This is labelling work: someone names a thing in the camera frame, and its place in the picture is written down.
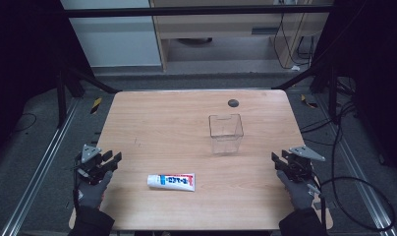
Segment clear plastic box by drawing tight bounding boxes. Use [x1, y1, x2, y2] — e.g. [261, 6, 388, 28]
[207, 113, 245, 155]

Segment yellow black tape strip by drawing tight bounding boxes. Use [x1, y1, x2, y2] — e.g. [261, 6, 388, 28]
[300, 93, 319, 109]
[89, 96, 103, 115]

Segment black looped gripper cable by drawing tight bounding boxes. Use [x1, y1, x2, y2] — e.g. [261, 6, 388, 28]
[312, 107, 397, 232]

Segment black hanging cables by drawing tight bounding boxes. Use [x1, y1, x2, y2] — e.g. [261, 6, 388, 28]
[272, 12, 315, 71]

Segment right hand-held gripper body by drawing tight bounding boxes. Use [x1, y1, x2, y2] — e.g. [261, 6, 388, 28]
[282, 145, 327, 183]

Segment black floor cable bundle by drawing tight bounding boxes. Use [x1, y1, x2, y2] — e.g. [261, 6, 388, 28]
[299, 77, 360, 148]

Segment black metal stand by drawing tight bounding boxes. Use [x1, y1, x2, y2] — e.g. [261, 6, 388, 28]
[54, 63, 123, 130]
[270, 55, 340, 126]

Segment thin black floor cable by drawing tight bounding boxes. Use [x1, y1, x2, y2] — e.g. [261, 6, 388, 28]
[10, 112, 38, 134]

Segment aluminium floor rail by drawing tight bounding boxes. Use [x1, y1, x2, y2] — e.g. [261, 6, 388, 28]
[0, 97, 81, 236]
[315, 94, 397, 236]

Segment black horizontal frame bar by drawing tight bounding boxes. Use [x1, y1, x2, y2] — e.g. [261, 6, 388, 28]
[62, 4, 334, 20]

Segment person's left hand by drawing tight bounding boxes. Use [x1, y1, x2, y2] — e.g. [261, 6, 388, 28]
[77, 170, 114, 209]

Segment light wooden desk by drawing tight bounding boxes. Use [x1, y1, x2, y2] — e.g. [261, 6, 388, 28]
[149, 0, 335, 73]

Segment dark curtain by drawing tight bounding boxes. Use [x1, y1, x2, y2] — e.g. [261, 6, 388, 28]
[312, 0, 397, 185]
[0, 0, 95, 158]

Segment white toothpaste tube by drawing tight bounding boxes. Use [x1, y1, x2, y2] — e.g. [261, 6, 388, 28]
[146, 172, 197, 193]

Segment person's right hand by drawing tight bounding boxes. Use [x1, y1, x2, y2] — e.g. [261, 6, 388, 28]
[276, 170, 321, 211]

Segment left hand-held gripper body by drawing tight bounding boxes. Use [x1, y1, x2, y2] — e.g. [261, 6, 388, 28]
[75, 144, 113, 186]

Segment white cabinet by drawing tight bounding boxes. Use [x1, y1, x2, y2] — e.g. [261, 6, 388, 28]
[59, 0, 163, 69]

